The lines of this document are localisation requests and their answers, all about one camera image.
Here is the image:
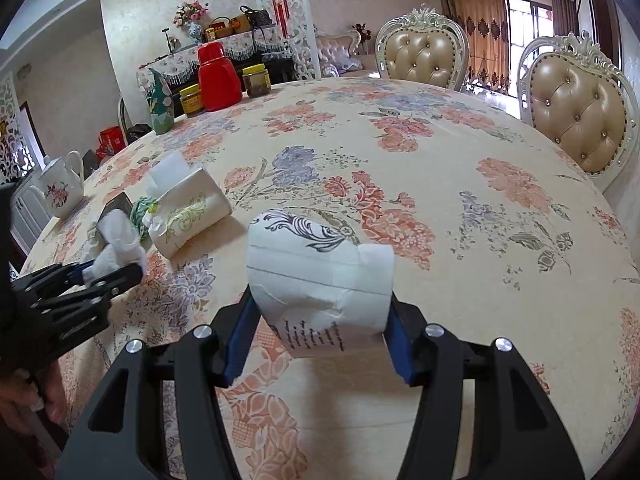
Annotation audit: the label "pink flower bouquet vase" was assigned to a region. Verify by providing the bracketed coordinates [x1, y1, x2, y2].
[173, 1, 210, 43]

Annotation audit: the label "red gift bags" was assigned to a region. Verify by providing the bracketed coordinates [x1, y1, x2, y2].
[96, 126, 125, 161]

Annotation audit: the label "dark pickle glass jar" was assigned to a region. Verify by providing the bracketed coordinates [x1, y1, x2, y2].
[242, 64, 272, 98]

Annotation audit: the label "woven gift basket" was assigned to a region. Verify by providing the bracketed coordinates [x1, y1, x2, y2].
[205, 16, 233, 41]

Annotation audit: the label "white tissue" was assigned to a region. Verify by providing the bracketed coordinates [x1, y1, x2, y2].
[82, 208, 148, 283]

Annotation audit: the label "red thermos jug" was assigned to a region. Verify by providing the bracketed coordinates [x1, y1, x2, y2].
[196, 42, 244, 112]

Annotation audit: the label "floral lace piano cover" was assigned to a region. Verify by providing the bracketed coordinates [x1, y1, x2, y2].
[136, 25, 296, 93]

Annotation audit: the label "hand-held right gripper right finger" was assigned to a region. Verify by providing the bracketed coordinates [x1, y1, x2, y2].
[382, 292, 586, 480]

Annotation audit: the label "brown patterned curtain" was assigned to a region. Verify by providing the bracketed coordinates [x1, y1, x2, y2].
[437, 0, 511, 96]

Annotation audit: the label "small black box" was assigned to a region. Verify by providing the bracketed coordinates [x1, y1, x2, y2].
[101, 192, 132, 222]

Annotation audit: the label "beige tufted sofa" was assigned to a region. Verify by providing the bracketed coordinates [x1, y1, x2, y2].
[315, 30, 378, 78]

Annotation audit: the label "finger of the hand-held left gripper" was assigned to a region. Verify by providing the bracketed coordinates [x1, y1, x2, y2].
[35, 262, 145, 322]
[15, 260, 98, 306]

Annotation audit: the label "white carved padded chair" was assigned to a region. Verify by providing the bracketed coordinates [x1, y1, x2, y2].
[375, 4, 471, 92]
[516, 31, 640, 193]

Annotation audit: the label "yellow label glass jar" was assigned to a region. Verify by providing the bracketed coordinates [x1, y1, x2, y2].
[179, 85, 203, 118]

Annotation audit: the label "green gold print tissue pack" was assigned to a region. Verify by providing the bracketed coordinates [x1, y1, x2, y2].
[142, 151, 232, 259]

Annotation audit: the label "black print tissue pack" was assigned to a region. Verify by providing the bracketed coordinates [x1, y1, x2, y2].
[246, 207, 396, 358]

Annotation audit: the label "white cabinet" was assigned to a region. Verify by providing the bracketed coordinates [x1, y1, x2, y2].
[10, 180, 51, 256]

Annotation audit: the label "dark handbag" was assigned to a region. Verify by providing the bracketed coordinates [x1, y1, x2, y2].
[239, 5, 273, 29]

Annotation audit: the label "white lattice screen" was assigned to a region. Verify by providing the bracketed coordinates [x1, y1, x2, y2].
[0, 72, 43, 186]
[248, 0, 321, 81]

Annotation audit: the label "balcony window door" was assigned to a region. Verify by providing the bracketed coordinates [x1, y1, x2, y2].
[505, 0, 556, 96]

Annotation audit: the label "person's left hand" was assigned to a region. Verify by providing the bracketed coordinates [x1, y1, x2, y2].
[0, 360, 68, 428]

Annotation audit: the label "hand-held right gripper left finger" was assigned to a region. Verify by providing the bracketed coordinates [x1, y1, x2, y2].
[55, 287, 261, 480]

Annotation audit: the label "green white net ball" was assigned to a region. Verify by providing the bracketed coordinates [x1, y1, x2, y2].
[129, 196, 161, 236]

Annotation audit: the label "white floral teapot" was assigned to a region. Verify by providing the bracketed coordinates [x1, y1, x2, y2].
[39, 150, 85, 219]

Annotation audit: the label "green painted vase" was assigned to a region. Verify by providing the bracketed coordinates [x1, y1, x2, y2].
[148, 67, 176, 136]

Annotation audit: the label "dark upright piano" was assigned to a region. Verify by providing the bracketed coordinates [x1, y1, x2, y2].
[170, 57, 301, 96]

